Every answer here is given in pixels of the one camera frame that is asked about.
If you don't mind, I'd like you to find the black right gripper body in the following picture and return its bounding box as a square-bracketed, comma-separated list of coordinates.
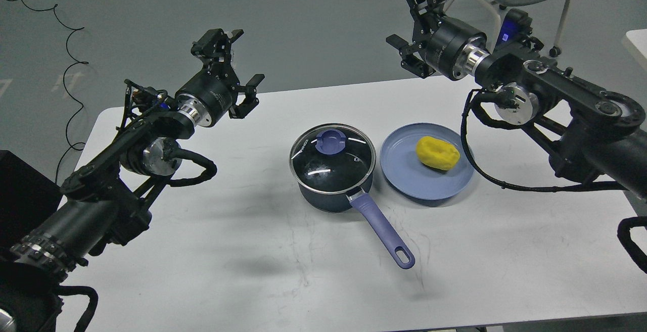
[424, 13, 488, 81]

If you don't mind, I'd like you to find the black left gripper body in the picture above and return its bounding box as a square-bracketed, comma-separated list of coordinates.
[175, 63, 240, 127]

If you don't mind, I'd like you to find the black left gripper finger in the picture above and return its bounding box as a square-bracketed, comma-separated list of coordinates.
[191, 28, 244, 70]
[228, 74, 265, 119]

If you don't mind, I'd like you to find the glass lid purple knob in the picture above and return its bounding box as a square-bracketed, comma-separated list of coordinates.
[289, 123, 377, 195]

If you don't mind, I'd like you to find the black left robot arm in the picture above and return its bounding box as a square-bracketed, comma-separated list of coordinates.
[2, 28, 265, 331]

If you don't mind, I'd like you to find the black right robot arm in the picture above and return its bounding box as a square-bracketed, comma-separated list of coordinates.
[386, 0, 646, 198]

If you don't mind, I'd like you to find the yellow potato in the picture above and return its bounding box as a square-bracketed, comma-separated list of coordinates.
[414, 136, 461, 171]

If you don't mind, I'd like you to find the blue plate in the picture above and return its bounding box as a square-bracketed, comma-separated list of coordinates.
[380, 122, 475, 201]

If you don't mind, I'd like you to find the white table corner right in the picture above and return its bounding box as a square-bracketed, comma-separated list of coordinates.
[621, 29, 647, 71]

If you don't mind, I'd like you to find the black box at left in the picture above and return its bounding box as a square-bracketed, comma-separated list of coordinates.
[1, 150, 62, 258]

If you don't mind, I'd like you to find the dark blue pot purple handle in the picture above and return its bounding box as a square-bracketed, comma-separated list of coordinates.
[292, 151, 415, 269]

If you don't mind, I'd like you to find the black floor cable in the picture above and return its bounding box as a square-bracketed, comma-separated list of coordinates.
[0, 0, 104, 183]

